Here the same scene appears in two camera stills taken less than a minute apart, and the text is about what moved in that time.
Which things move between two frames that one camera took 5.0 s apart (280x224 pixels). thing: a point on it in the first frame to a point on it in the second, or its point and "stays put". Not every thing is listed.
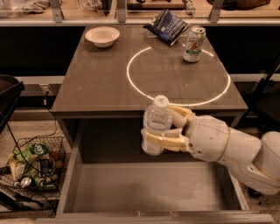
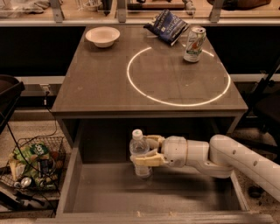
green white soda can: [193, 45] stays put
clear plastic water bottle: [157, 117] to [137, 147]
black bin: [10, 89] stays put
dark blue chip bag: [167, 26] stays put
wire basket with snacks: [35, 164] stays put
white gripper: [207, 137] to [174, 150]
